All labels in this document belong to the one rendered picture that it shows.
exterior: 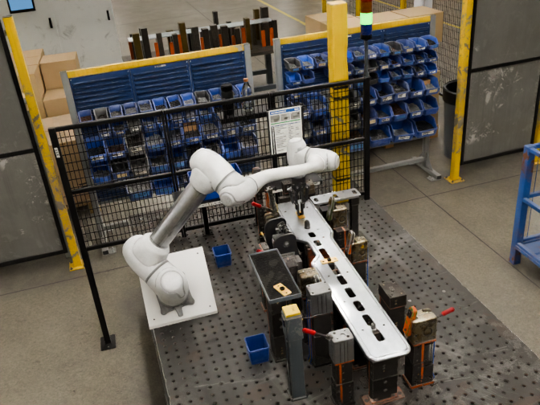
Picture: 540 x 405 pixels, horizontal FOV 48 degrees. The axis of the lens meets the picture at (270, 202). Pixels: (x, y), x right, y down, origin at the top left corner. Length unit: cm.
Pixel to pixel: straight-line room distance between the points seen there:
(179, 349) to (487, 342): 145
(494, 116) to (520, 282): 190
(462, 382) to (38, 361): 273
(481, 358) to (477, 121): 331
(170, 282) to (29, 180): 217
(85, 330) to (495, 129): 401
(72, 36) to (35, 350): 585
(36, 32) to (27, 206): 481
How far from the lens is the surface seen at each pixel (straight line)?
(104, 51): 949
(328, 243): 312
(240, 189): 270
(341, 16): 371
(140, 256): 301
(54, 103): 702
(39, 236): 509
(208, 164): 273
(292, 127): 374
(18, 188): 490
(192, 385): 286
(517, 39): 589
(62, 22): 939
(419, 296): 328
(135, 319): 446
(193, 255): 326
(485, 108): 592
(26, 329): 469
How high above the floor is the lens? 268
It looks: 28 degrees down
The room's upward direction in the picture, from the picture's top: 5 degrees counter-clockwise
